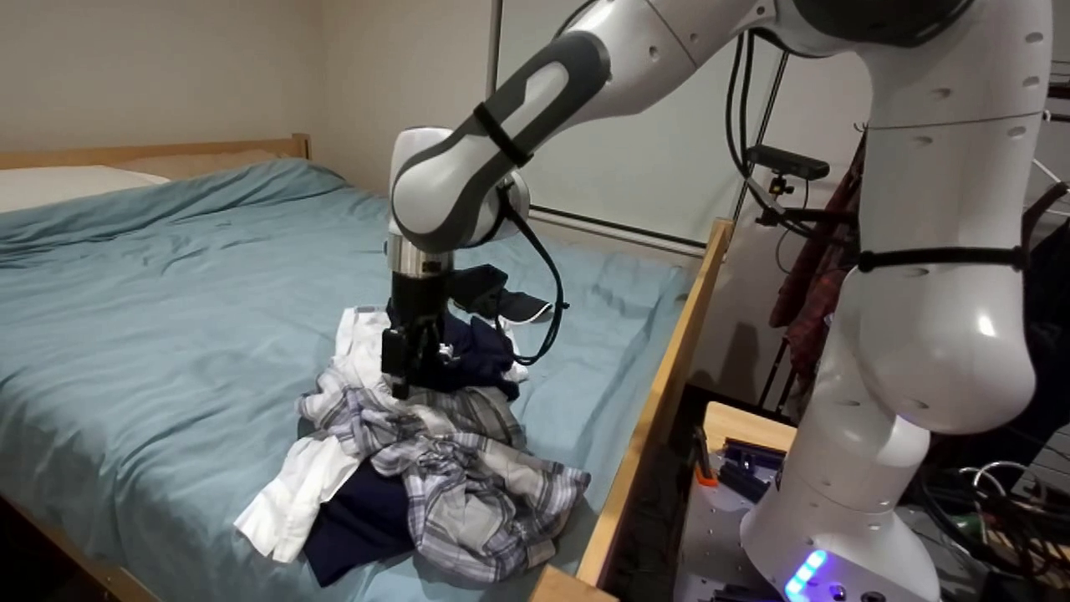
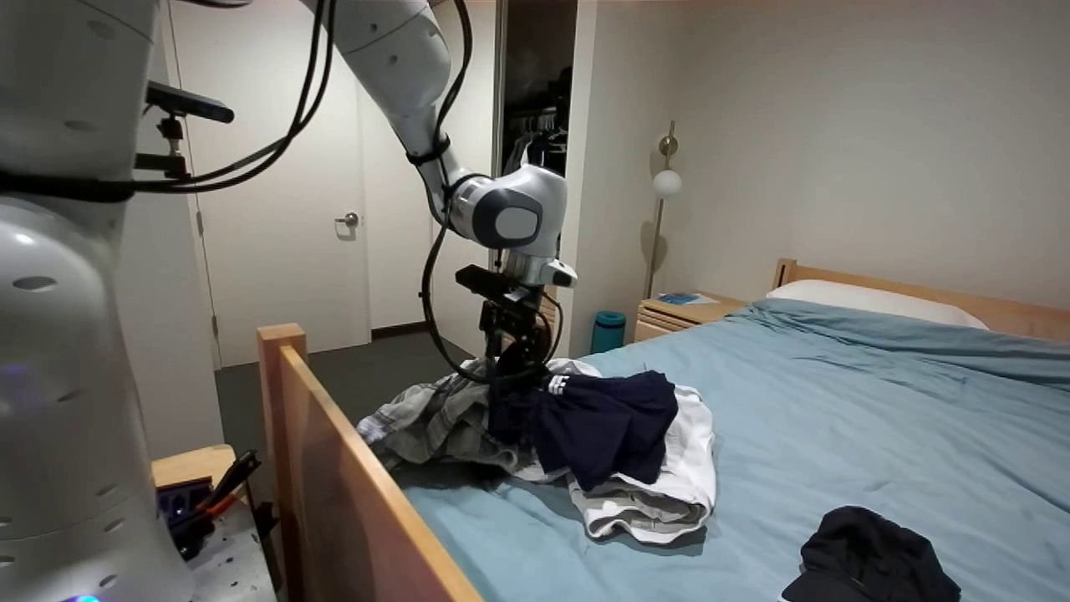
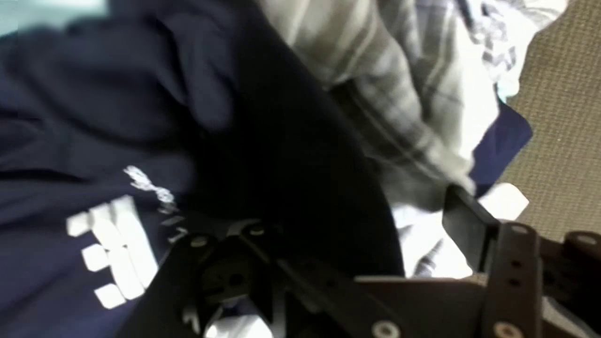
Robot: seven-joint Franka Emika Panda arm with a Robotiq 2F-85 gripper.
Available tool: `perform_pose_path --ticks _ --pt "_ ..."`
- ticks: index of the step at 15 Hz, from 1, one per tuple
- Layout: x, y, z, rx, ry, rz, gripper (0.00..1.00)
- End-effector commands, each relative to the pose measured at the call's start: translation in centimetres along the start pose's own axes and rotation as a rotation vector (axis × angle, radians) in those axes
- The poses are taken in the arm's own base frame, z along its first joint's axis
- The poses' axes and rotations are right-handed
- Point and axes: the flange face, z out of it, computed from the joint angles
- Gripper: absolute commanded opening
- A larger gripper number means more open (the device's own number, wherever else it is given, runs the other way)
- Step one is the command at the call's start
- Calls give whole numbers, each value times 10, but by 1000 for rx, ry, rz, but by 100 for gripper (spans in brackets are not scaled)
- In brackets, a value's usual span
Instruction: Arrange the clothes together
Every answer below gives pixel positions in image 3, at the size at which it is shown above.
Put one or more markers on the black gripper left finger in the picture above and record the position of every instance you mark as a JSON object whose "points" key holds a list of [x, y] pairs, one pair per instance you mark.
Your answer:
{"points": [[189, 281]]}

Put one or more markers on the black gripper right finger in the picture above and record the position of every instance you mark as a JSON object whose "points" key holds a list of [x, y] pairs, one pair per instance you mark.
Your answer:
{"points": [[518, 268]]}

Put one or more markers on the plaid checked shirt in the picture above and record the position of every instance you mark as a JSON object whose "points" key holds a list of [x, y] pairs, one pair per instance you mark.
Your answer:
{"points": [[401, 86]]}

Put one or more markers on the navy t-shirt with white print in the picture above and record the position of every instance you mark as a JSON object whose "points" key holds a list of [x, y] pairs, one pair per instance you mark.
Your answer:
{"points": [[95, 112]]}

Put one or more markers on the small navy cloth piece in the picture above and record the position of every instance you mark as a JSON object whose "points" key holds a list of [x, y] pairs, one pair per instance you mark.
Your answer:
{"points": [[505, 146]]}

